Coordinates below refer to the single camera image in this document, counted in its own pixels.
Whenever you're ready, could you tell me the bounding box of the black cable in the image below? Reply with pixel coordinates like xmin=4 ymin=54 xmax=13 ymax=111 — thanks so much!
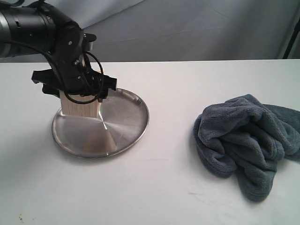
xmin=4 ymin=39 xmax=105 ymax=104

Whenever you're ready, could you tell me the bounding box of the round stainless steel plate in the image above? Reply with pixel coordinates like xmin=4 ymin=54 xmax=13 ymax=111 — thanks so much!
xmin=52 ymin=88 xmax=150 ymax=158

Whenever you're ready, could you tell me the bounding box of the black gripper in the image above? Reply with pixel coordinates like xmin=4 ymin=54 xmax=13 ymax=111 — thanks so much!
xmin=31 ymin=52 xmax=117 ymax=102

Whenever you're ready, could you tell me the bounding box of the black stand pole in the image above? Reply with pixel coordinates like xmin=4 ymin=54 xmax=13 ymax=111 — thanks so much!
xmin=282 ymin=18 xmax=300 ymax=60

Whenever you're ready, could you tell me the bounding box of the grey backdrop cloth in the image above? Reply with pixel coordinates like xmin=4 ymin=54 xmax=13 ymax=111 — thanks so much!
xmin=0 ymin=0 xmax=300 ymax=64

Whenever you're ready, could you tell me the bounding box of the wooden cube block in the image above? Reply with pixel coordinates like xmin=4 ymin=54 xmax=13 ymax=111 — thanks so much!
xmin=60 ymin=90 xmax=101 ymax=118

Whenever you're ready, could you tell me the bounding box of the blue-grey fleece towel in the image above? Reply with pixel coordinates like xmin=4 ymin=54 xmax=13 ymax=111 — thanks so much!
xmin=193 ymin=94 xmax=300 ymax=202

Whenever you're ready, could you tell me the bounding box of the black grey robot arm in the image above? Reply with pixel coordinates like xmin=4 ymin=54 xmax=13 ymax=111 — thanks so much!
xmin=0 ymin=0 xmax=117 ymax=102

